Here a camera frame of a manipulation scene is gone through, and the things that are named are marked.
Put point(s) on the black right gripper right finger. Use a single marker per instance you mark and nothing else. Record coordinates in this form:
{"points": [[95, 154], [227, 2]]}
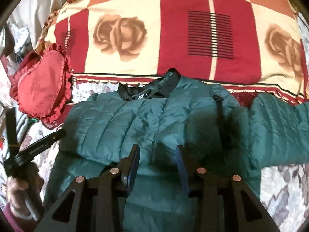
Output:
{"points": [[184, 166]]}

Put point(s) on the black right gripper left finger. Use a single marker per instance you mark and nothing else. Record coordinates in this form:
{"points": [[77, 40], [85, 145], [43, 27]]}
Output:
{"points": [[128, 167]]}

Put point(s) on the teal puffer jacket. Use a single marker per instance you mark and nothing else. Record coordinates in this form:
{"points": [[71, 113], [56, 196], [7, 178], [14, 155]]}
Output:
{"points": [[154, 135]]}

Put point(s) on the person's left hand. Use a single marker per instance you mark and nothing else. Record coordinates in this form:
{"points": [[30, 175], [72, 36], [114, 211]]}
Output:
{"points": [[16, 188]]}

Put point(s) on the red heart ruffled pillow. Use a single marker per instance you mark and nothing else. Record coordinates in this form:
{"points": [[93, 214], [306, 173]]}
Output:
{"points": [[42, 84]]}

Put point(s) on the grey white curtain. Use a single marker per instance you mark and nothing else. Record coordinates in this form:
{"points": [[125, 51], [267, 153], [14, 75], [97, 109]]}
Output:
{"points": [[33, 14]]}

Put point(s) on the red cream rose blanket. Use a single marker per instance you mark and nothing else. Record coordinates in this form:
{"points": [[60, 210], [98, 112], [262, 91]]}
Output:
{"points": [[244, 45]]}

